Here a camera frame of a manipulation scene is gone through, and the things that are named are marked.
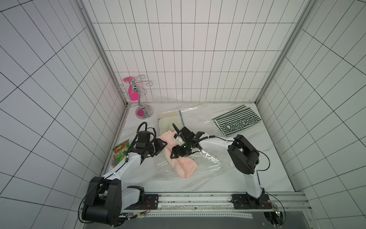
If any pink towel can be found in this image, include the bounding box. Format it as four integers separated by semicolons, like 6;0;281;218
158;130;198;178

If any light green towel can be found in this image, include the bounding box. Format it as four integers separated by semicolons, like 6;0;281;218
158;115;184;135

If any clear plastic vacuum bag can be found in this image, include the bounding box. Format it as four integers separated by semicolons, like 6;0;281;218
138;103;234;181

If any blue and cream towel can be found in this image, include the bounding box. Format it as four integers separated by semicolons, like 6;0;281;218
157;110;183;122

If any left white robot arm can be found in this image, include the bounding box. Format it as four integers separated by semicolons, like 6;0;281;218
78;130;168;227

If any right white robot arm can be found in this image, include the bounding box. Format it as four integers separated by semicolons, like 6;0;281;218
170;124;265;200

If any green striped Doraemon towel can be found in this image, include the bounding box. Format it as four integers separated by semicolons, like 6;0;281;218
212;105;262;137

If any colourful snack packet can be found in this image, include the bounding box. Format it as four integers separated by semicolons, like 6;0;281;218
110;140;130;168

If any chrome cup holder stand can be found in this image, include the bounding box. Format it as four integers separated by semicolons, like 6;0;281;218
117;75;153;120

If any pink plastic cup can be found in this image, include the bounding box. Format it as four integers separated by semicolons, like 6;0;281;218
123;77;139;101

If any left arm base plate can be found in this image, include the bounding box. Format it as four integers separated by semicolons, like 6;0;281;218
124;194;159;211

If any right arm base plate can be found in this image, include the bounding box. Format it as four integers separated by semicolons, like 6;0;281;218
230;193;273;210

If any aluminium mounting rail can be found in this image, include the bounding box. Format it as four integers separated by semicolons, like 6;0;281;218
121;192;311;214

